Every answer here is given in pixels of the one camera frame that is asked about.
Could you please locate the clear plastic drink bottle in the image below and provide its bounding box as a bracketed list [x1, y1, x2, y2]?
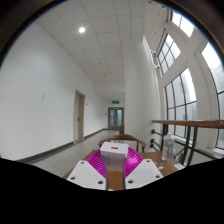
[161, 132, 176, 162]

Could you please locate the white charger block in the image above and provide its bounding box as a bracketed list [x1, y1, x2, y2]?
[99, 141, 130, 173]

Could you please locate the tall multi-pane window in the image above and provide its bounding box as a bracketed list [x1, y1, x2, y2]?
[200, 41, 224, 150]
[164, 67, 198, 140]

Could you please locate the small upper window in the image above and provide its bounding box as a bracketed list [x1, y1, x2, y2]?
[156, 31, 182, 76]

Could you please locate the glazed double door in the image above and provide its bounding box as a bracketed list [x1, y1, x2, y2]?
[107, 106, 125, 131]

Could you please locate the wooden chair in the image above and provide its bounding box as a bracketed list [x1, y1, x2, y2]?
[97, 133, 148, 154]

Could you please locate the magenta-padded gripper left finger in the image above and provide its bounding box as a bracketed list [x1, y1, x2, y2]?
[66, 148, 110, 191]

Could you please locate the white security camera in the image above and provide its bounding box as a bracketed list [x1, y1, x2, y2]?
[150, 49, 161, 70]

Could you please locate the beige single door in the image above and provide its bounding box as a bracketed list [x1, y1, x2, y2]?
[72, 89, 87, 143]

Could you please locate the white flat card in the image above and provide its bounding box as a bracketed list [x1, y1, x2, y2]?
[172, 162, 186, 171]

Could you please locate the slanted top window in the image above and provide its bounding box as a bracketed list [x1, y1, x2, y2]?
[169, 9, 196, 38]

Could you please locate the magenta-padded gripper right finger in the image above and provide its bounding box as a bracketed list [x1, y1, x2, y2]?
[123, 146, 165, 191]

